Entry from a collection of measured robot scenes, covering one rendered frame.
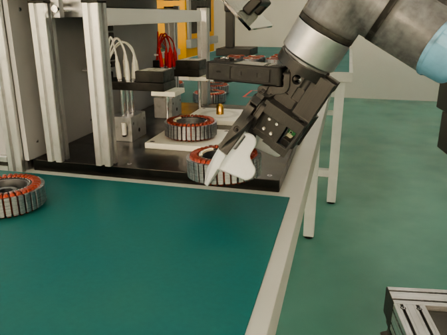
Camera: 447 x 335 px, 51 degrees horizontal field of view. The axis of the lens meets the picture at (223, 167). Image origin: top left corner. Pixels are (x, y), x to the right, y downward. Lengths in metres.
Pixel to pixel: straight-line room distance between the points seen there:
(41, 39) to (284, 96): 0.46
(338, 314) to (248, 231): 1.20
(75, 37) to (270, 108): 0.57
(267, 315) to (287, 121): 0.25
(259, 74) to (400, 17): 0.18
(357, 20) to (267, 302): 0.33
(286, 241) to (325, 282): 1.36
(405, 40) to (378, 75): 5.73
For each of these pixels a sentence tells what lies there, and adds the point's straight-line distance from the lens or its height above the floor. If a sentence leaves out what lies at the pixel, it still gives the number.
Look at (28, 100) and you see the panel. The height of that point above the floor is 0.88.
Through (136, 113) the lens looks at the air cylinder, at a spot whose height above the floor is 0.82.
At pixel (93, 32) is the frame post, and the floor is 1.00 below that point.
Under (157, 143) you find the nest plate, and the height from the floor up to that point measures 0.78.
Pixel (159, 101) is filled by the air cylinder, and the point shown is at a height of 0.81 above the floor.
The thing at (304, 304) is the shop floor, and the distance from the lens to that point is 1.84.
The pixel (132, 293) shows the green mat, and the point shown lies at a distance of 0.52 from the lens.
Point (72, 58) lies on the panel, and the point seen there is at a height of 0.94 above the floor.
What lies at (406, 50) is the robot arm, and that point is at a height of 0.99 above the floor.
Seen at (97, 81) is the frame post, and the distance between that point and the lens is 0.84.
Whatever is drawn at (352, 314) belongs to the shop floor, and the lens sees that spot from 1.82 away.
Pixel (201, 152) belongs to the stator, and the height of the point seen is 0.83.
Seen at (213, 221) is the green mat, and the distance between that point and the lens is 0.67.
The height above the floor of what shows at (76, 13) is 1.03.
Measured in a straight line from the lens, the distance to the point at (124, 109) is 1.02.
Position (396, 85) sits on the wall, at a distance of 6.33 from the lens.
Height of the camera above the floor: 1.03
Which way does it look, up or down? 18 degrees down
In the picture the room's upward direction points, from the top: straight up
